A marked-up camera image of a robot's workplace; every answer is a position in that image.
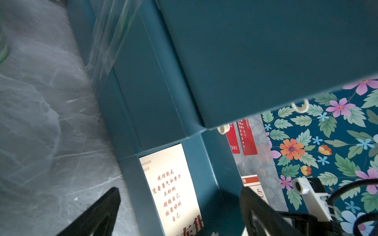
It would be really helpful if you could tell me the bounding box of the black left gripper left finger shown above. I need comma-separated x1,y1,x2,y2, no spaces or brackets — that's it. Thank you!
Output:
58,187,121,236

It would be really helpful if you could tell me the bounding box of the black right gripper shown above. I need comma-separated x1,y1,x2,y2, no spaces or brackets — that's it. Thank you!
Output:
278,211,343,236

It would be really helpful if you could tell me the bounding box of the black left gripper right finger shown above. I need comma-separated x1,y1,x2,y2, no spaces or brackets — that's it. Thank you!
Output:
239,187,301,236

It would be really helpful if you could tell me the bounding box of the cream postcard orange print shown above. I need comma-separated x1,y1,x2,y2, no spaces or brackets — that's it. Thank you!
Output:
241,175,269,204

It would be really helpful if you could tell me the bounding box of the cream postcard red text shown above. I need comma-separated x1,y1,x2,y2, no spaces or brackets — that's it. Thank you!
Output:
139,144,204,236

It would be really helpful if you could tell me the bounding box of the teal drawer cabinet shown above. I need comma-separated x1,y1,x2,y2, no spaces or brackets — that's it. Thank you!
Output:
67,1,378,236

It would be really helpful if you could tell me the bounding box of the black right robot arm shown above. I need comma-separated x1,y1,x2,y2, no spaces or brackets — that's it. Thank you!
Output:
279,175,378,236

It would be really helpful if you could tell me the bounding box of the green lidded air freshener can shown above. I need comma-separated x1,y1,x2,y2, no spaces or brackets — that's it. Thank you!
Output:
0,22,9,63

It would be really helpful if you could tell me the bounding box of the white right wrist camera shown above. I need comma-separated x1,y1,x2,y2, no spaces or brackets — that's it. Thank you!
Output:
292,178,334,222

